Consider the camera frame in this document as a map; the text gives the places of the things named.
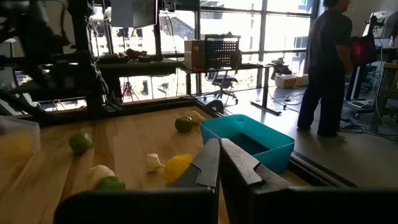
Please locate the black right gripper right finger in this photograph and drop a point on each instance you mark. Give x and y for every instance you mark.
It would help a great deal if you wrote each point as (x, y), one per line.
(248, 199)

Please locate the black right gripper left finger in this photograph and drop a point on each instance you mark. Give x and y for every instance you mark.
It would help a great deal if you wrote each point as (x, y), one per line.
(192, 205)

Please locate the green lime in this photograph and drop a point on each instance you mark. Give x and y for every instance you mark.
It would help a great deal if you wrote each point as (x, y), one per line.
(183, 125)
(80, 142)
(109, 184)

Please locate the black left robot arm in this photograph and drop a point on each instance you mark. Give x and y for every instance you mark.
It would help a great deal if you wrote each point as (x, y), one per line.
(37, 40)

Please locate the blue plastic bin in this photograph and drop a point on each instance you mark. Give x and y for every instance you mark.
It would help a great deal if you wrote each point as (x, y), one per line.
(270, 152)

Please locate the black office chair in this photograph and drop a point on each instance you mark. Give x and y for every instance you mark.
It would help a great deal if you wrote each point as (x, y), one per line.
(222, 84)

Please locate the small beige floor box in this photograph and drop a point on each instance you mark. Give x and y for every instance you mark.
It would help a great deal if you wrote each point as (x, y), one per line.
(302, 80)

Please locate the black tripod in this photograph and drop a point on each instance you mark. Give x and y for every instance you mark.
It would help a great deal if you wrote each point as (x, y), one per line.
(128, 90)

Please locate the long black desk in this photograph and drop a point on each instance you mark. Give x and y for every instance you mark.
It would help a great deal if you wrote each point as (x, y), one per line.
(149, 67)

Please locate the cardboard box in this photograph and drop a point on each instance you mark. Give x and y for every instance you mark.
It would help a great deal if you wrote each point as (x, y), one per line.
(193, 54)

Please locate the person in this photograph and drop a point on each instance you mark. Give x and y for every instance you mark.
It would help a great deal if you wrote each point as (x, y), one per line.
(326, 62)

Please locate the red panel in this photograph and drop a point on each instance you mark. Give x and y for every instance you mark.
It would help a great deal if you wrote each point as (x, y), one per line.
(363, 49)

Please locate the clear plastic bin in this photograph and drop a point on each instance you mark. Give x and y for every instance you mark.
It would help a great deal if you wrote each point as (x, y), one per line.
(18, 127)

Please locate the grey hanging monitor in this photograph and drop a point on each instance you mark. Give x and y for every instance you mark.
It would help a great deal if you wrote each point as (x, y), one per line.
(133, 12)

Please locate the grey equipment stand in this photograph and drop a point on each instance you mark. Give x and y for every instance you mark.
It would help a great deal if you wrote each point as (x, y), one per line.
(381, 21)

